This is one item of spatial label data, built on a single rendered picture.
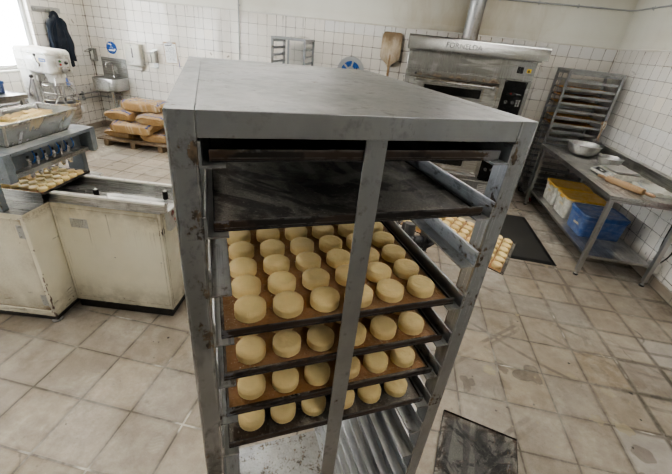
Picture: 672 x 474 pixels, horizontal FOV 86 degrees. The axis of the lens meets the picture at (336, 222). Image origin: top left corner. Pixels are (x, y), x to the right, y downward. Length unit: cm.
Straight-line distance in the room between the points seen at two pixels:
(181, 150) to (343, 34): 567
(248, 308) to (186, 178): 25
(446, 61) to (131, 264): 404
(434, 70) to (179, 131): 468
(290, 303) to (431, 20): 557
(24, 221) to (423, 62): 420
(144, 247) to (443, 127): 230
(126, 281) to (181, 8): 501
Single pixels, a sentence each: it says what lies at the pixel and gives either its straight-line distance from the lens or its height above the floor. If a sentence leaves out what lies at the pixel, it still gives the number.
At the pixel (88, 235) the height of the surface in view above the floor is 63.
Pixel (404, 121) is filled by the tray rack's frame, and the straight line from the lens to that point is 46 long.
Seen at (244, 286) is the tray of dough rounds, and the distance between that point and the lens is 63.
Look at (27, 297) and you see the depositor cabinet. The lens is 309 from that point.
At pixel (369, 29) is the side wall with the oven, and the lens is 599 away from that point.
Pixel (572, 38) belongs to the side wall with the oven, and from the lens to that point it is 633.
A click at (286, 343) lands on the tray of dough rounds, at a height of 142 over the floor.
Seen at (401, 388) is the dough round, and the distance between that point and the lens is 86.
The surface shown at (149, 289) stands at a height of 25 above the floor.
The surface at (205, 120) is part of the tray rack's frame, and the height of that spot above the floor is 181.
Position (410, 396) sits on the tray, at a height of 122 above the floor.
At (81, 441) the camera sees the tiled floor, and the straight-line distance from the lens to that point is 244.
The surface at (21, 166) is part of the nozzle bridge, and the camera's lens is 277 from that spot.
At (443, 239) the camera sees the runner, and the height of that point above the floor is 158.
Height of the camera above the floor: 190
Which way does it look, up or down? 27 degrees down
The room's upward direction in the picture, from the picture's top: 6 degrees clockwise
